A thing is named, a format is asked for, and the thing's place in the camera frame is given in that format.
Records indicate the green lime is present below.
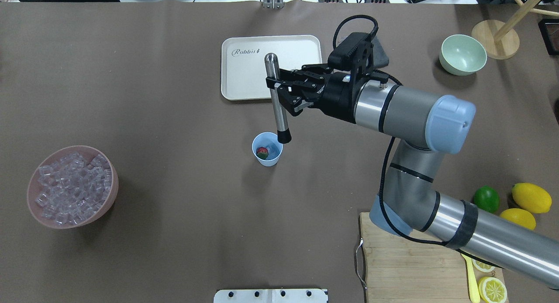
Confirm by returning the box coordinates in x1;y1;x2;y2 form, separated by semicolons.
473;186;500;213

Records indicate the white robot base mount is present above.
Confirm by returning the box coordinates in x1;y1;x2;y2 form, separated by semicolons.
213;288;329;303

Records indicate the bamboo cutting board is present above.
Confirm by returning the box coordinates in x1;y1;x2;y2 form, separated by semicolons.
355;212;509;303

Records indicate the pile of clear ice cubes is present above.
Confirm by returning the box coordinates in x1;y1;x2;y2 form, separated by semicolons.
34;152;113;226

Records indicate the lemon half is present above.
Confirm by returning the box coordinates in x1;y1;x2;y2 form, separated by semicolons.
471;259;495;273
478;277;508;303

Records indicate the grey folded cloth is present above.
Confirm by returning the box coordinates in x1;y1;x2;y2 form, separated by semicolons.
372;36;390;69

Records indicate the pink bowl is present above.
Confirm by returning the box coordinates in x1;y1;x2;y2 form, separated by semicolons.
27;145;119;230

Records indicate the steel muddler black tip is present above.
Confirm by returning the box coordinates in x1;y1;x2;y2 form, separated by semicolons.
264;53;292;144

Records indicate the wooden mug tree stand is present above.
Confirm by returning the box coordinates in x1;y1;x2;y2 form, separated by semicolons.
472;0;558;60

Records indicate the lower lemon half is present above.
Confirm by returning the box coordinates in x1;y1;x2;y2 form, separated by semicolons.
478;277;508;303

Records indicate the mint green bowl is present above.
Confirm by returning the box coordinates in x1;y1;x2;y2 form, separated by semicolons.
438;34;487;76

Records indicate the yellow lemon far left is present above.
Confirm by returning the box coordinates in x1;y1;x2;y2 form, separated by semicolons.
511;183;552;213

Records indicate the yellow lemon near board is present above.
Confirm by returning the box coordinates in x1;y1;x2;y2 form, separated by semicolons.
500;208;537;230

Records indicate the upper lemon half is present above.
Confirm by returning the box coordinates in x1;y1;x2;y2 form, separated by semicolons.
471;259;495;273

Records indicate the yellow plastic knife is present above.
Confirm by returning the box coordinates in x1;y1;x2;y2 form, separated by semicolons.
460;253;481;303

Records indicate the red strawberry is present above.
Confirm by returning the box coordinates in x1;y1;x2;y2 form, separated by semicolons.
255;147;270;160

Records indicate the light blue cup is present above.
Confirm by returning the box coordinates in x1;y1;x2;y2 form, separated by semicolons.
252;132;283;166

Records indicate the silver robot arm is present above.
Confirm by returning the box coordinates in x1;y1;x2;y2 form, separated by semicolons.
264;57;558;290

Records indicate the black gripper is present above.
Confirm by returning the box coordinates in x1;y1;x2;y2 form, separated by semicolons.
266;64;363;124

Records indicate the cream rabbit tray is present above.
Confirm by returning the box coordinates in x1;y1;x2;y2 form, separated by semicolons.
221;35;323;101

